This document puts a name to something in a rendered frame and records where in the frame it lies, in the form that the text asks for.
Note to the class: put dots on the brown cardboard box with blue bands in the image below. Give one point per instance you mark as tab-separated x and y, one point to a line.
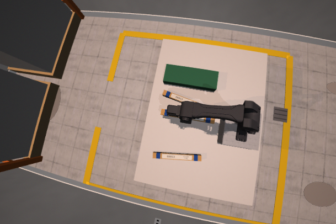
207	120

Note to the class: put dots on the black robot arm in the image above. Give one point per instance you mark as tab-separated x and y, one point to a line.
249	123

